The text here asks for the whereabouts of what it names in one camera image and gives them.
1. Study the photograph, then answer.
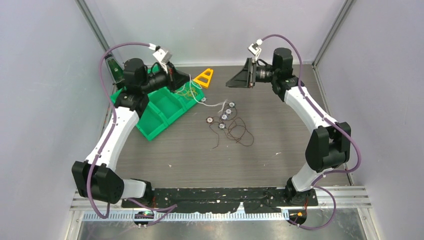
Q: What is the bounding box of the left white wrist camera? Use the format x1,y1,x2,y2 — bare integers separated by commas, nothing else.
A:
152,46,172,74

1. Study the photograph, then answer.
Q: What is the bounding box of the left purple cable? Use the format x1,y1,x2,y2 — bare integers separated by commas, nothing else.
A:
85,42,178,227

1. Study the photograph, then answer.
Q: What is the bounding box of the green black corner device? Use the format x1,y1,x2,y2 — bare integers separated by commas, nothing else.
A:
104,53,125,90

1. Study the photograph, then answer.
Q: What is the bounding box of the green compartment tray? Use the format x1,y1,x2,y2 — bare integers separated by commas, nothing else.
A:
110,66,204,141

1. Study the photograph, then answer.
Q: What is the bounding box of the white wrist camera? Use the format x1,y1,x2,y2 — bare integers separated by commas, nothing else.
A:
152,46,172,74
248,39,263,62

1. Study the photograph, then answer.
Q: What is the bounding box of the purple cable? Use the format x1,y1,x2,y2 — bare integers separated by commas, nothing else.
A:
85,42,178,227
256,33,363,231

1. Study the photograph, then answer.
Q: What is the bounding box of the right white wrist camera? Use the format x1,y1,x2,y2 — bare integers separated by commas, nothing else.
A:
248,39,263,62

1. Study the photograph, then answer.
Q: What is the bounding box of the coloured wire bundle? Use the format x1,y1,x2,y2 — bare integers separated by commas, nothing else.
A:
207,106,255,150

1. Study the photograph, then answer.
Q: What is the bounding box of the yellow wire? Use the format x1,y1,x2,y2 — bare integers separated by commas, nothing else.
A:
177,86,200,102

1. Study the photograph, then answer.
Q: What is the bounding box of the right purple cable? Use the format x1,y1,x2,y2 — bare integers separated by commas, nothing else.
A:
256,33,363,231

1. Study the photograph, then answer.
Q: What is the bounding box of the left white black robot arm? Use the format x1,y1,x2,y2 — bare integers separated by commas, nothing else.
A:
71,58,191,207

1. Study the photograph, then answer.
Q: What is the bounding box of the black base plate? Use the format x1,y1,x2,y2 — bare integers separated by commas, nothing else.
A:
121,186,318,214

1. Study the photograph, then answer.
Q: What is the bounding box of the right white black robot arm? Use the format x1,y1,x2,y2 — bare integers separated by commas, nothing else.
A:
225,47,351,205

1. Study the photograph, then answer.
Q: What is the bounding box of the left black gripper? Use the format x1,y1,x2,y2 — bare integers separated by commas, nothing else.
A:
140,61,191,94

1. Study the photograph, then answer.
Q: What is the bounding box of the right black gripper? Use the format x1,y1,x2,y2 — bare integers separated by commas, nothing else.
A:
226,58,278,90

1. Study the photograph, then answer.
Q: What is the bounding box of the poker chip red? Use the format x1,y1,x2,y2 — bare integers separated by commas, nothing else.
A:
206,117,214,124

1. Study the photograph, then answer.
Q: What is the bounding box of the yellow triangular plastic piece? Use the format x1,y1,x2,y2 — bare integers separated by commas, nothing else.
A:
193,68,214,89

